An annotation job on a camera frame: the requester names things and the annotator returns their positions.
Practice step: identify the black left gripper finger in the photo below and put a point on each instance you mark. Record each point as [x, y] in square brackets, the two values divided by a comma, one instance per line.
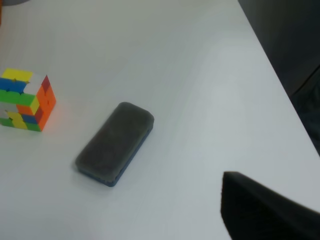
[251, 211]

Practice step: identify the grey blue board eraser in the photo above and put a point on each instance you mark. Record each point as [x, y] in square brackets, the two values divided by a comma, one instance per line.
[108, 154]

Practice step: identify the multicolour puzzle cube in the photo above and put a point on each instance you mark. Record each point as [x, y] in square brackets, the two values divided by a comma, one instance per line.
[27, 99]

